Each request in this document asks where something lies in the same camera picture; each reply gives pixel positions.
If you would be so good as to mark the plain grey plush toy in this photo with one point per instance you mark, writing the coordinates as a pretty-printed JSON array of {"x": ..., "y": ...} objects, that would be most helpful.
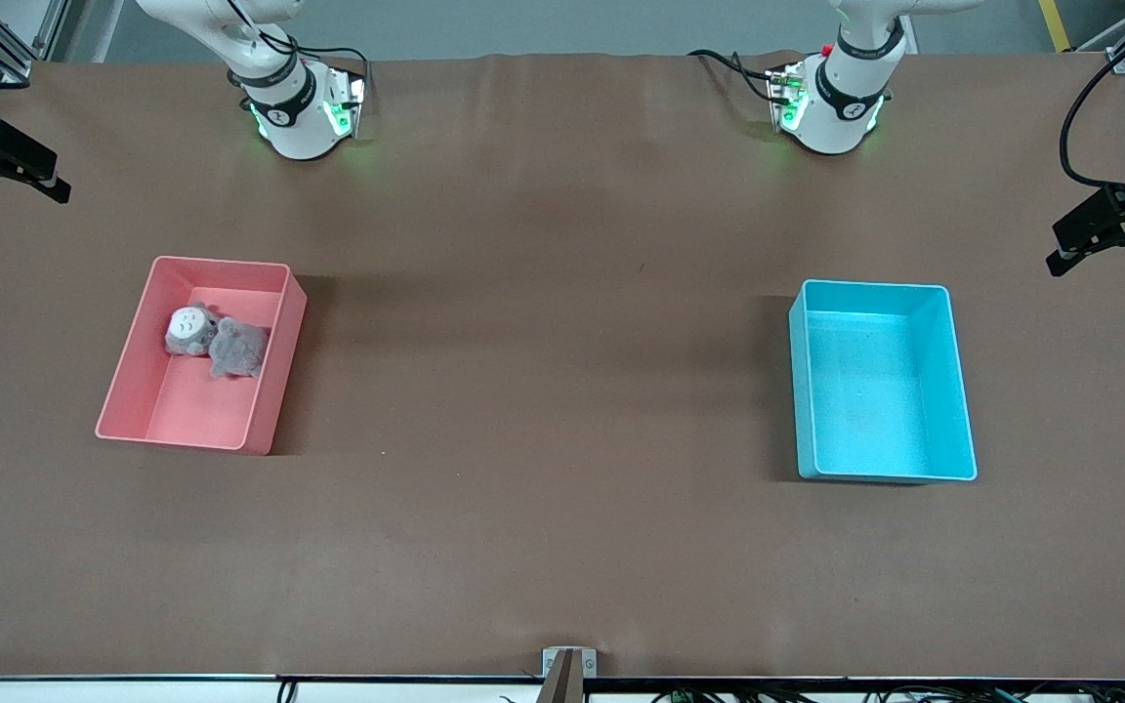
[{"x": 238, "y": 349}]

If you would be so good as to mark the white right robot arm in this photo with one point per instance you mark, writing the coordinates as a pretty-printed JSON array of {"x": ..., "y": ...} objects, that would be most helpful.
[{"x": 299, "y": 137}]

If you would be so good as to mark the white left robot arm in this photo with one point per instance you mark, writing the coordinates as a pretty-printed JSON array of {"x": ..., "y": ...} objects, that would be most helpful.
[{"x": 831, "y": 132}]

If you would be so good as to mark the pink plastic box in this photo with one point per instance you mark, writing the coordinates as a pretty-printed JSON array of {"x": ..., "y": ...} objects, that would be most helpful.
[{"x": 191, "y": 410}]

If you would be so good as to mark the blue plastic box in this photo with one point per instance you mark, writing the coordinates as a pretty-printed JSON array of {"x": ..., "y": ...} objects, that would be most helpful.
[{"x": 865, "y": 410}]

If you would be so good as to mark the metal connector plate green light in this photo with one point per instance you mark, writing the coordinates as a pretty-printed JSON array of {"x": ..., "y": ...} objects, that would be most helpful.
[
  {"x": 353, "y": 98},
  {"x": 782, "y": 93}
]

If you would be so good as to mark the brown table cover sheet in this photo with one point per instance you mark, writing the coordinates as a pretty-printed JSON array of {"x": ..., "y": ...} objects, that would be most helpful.
[{"x": 562, "y": 293}]

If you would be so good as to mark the grey metal table bracket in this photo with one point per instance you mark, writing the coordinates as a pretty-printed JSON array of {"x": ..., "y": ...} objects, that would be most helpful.
[{"x": 553, "y": 664}]

